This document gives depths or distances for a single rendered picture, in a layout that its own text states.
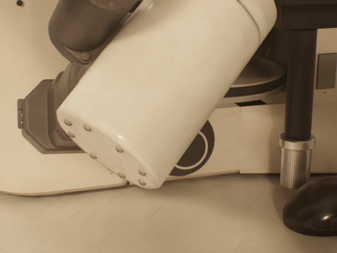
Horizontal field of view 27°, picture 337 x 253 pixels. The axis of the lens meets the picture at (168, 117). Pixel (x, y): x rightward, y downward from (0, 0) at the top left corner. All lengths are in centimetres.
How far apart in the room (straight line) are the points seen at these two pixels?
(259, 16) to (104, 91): 9
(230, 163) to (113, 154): 35
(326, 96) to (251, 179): 11
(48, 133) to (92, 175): 13
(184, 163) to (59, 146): 14
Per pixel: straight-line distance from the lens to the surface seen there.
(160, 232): 58
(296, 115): 63
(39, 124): 53
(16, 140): 63
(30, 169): 64
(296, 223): 59
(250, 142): 69
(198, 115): 35
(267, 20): 38
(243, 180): 69
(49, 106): 52
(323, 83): 71
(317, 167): 71
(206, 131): 64
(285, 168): 65
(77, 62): 42
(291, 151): 64
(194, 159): 62
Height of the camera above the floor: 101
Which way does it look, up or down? 17 degrees down
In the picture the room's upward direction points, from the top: straight up
